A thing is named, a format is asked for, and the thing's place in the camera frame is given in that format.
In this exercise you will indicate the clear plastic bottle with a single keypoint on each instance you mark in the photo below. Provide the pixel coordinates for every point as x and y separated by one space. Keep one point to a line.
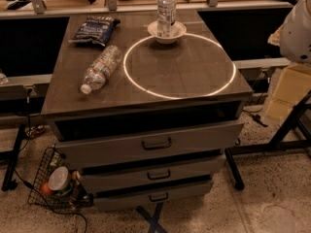
101 69
166 12

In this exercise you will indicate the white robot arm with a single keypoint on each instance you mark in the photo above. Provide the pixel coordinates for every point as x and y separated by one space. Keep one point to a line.
293 37

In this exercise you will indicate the clear plastic bottle lying down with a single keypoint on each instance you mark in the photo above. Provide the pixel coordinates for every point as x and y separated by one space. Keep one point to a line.
101 69

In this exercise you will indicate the white paper bowl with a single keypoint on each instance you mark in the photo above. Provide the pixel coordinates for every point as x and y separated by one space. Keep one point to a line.
167 35

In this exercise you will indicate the grey drawer cabinet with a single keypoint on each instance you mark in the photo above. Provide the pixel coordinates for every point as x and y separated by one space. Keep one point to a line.
158 87

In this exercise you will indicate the top grey drawer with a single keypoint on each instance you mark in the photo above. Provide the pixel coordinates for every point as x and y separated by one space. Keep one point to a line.
157 144

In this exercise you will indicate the grey drawer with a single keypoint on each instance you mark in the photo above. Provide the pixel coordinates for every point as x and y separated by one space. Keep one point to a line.
157 144
154 196
206 166

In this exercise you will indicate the bottom grey drawer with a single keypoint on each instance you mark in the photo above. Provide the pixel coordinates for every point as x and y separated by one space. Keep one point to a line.
154 196

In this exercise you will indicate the middle grey drawer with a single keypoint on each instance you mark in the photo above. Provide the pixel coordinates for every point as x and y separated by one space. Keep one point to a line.
206 166

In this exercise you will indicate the blue chip bag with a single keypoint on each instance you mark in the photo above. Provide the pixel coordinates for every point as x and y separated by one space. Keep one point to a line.
96 30

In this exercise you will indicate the orange ball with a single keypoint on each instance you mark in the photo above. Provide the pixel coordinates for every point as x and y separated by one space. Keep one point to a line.
45 190

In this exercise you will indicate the black left stand leg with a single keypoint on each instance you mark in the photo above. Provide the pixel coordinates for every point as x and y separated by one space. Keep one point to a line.
11 157

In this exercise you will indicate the black wire basket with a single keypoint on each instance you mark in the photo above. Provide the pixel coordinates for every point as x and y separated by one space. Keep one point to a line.
72 197

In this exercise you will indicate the black table leg frame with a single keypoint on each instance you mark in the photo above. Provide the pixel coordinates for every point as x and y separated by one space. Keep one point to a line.
299 117

